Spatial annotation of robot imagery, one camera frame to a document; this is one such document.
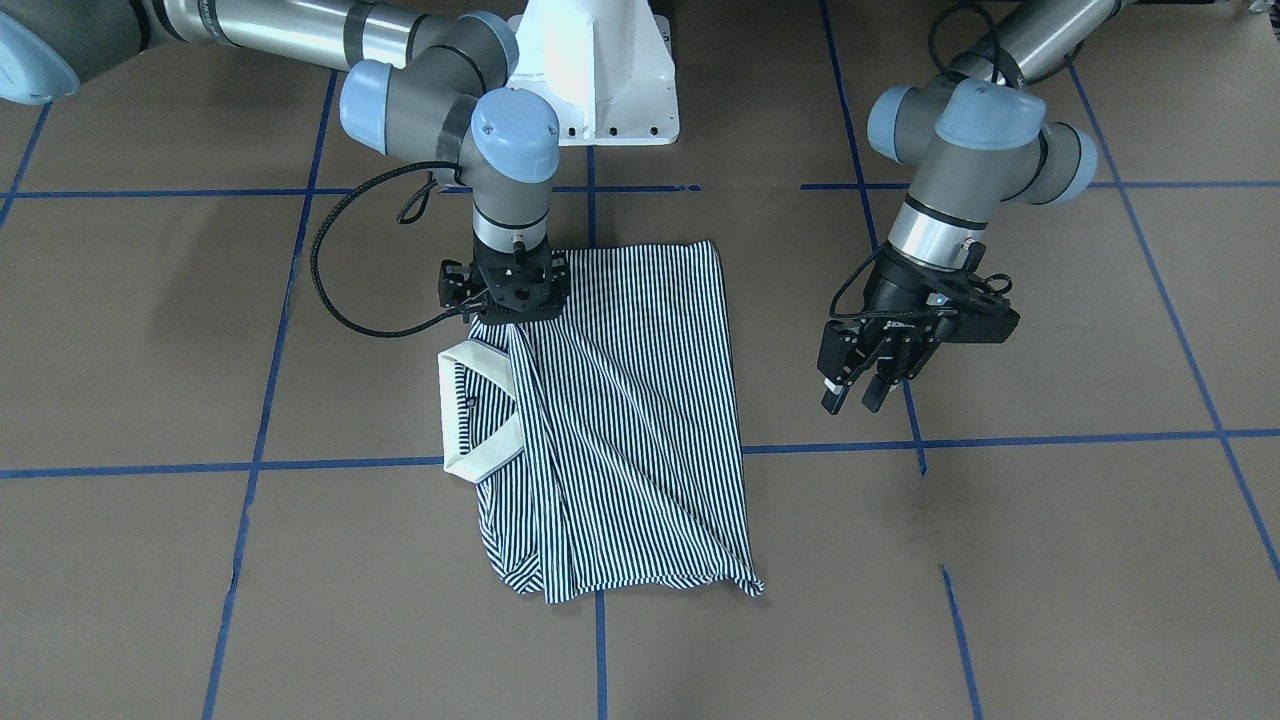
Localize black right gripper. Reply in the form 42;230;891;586
438;238;571;324

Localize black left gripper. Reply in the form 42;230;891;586
818;245;1021;415

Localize navy white striped polo shirt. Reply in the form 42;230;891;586
436;241;765;603

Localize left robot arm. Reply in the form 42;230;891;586
817;1;1125;414

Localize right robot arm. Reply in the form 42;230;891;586
3;1;570;325

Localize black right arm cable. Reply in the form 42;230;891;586
310;160;481;338

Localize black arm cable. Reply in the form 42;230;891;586
828;0;1016;323
310;160;481;338

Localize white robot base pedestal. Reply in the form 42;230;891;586
508;1;681;147

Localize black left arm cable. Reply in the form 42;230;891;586
828;0;1016;323

